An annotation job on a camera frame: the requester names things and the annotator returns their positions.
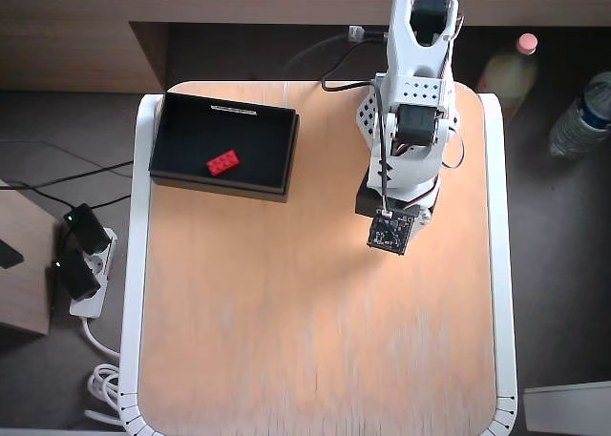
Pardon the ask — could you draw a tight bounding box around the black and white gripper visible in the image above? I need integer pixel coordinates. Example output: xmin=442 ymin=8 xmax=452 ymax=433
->
xmin=354 ymin=174 xmax=386 ymax=218

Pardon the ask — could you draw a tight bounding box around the red lego block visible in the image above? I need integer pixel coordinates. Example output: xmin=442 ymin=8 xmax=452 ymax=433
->
xmin=205 ymin=148 xmax=242 ymax=176

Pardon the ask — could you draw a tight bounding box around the black rectangular box bin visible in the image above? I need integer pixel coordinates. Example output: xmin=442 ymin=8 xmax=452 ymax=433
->
xmin=148 ymin=91 xmax=301 ymax=204

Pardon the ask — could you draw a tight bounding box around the yellow bottle with pink cap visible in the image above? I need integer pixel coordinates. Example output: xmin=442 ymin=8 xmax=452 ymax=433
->
xmin=476 ymin=32 xmax=541 ymax=118

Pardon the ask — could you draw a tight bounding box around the clear plastic water bottle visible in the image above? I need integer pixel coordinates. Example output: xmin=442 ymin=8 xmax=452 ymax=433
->
xmin=548 ymin=71 xmax=611 ymax=158

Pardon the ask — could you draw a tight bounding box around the white power strip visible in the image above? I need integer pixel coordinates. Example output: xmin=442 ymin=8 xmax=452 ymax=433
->
xmin=69 ymin=225 xmax=118 ymax=319

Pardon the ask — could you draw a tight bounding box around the black power adapter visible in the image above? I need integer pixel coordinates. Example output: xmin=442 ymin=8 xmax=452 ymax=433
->
xmin=63 ymin=204 xmax=112 ymax=255
xmin=51 ymin=248 xmax=102 ymax=301

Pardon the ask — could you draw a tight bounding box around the white flat board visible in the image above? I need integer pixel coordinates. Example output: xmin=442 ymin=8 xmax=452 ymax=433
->
xmin=522 ymin=381 xmax=611 ymax=435

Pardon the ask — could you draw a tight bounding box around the light wooden box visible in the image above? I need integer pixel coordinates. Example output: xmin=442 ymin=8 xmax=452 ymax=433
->
xmin=0 ymin=177 xmax=61 ymax=336

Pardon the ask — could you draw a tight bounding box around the black flat device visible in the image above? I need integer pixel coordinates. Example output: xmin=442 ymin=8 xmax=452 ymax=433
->
xmin=0 ymin=239 xmax=25 ymax=270

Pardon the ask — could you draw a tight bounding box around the black camera cable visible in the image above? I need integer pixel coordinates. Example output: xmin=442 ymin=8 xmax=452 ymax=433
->
xmin=371 ymin=83 xmax=395 ymax=217

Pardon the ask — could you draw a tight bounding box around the black camera circuit board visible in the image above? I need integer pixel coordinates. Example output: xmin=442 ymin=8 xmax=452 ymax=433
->
xmin=366 ymin=208 xmax=416 ymax=257

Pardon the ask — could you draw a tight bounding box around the thin servo wire loop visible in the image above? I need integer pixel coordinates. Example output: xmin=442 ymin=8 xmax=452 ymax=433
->
xmin=441 ymin=120 xmax=468 ymax=168

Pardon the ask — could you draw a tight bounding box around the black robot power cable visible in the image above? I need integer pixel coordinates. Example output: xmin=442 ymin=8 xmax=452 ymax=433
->
xmin=318 ymin=39 xmax=379 ymax=94

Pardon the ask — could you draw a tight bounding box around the black cable with silver plug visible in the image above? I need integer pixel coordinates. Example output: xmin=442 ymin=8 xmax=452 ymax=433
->
xmin=284 ymin=25 xmax=387 ymax=74

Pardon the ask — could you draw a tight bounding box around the white table frame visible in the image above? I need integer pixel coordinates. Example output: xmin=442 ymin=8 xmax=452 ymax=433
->
xmin=116 ymin=91 xmax=519 ymax=436

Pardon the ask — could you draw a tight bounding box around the black adapter cable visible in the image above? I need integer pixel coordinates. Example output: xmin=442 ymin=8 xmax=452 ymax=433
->
xmin=28 ymin=187 xmax=135 ymax=218
xmin=0 ymin=160 xmax=135 ymax=192

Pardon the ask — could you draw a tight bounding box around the white power strip cable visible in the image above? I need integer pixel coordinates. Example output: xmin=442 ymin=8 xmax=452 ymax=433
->
xmin=83 ymin=315 xmax=126 ymax=427

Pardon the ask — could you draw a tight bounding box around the brown wooden bed frame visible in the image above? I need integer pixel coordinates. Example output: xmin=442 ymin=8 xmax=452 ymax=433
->
xmin=0 ymin=0 xmax=611 ymax=93

